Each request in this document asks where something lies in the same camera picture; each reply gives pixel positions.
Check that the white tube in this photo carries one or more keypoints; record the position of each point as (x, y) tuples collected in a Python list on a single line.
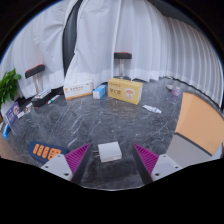
[(152, 109)]

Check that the small clear packet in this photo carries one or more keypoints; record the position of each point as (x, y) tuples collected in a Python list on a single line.
[(28, 108)]

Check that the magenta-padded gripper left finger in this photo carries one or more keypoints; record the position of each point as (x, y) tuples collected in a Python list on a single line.
[(57, 166)]

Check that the white marker pen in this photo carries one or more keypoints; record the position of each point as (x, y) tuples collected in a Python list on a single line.
[(53, 99)]

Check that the white charger block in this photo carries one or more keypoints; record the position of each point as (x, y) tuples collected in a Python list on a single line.
[(110, 152)]

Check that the flat white and blue box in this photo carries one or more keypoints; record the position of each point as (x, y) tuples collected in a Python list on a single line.
[(43, 93)]

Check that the purple box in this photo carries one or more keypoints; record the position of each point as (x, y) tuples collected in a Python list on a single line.
[(12, 113)]

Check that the orange panel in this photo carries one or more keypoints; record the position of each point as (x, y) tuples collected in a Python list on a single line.
[(200, 120)]

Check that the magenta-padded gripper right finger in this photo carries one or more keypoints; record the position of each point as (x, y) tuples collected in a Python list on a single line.
[(166, 166)]

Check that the small white card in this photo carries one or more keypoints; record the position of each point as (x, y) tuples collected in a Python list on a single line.
[(20, 114)]

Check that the green potted plant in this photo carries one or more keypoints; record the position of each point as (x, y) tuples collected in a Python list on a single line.
[(8, 85)]

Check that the yellow box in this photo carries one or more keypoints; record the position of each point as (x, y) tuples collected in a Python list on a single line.
[(125, 90)]

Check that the small blue and white box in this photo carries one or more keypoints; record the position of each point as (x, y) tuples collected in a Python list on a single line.
[(99, 92)]

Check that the white and orange box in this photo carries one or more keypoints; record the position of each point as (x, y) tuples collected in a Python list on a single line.
[(78, 90)]

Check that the white curtain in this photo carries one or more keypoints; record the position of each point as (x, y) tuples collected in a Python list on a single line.
[(36, 43), (140, 36)]

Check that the blue power strip orange sockets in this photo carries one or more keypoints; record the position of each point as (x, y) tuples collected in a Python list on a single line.
[(45, 150)]

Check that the stool with red-black seat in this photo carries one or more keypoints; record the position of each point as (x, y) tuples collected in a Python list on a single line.
[(34, 70), (122, 55)]

